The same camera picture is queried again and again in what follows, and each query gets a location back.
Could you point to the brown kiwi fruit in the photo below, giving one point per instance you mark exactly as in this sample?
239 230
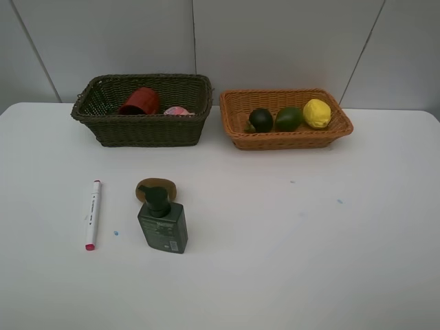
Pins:
153 182

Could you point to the dark green mangosteen fruit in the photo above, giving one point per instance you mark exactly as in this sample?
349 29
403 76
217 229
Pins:
259 121

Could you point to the pink dish soap bottle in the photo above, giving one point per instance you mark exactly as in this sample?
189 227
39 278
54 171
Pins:
177 111

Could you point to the dark green pump bottle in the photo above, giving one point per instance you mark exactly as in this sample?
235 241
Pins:
162 221

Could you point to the green lime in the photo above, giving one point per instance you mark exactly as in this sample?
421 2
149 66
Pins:
288 119

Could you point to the red plastic cup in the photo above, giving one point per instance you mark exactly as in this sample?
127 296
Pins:
143 101

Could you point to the yellow lemon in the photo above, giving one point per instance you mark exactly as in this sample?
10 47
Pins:
317 114

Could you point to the white marker with red caps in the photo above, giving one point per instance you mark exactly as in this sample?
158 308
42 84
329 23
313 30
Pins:
93 217

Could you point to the orange wicker basket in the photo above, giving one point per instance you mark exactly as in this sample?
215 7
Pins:
236 105

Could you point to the dark brown wicker basket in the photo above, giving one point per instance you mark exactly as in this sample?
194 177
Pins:
97 108

